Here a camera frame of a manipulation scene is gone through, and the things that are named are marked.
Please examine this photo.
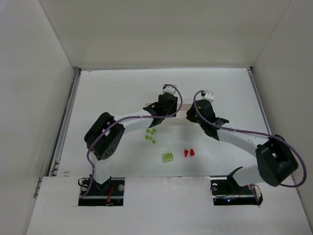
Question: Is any green 2x2 lego plate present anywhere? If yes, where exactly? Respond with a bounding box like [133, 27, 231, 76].
[162, 153, 174, 162]

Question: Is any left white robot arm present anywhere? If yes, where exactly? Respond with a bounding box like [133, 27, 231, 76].
[84, 91, 181, 185]

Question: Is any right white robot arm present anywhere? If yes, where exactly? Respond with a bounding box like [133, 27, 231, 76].
[187, 99, 298, 187]

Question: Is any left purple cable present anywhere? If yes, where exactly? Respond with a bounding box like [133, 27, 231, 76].
[87, 84, 184, 172]

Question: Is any purple cable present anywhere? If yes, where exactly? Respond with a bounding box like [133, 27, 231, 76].
[87, 84, 184, 172]
[193, 90, 307, 188]

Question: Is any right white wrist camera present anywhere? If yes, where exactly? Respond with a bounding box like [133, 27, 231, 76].
[201, 90, 215, 103]

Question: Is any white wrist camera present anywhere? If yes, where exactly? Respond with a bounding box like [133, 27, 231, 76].
[201, 90, 215, 103]
[162, 84, 177, 96]

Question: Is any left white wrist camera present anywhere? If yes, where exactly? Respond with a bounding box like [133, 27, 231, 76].
[162, 84, 177, 96]

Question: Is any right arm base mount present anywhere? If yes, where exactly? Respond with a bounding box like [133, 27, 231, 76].
[210, 167, 263, 206]

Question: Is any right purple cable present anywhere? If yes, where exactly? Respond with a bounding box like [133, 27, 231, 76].
[193, 90, 307, 188]

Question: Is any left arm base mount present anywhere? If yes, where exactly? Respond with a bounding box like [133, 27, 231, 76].
[78, 177, 125, 207]

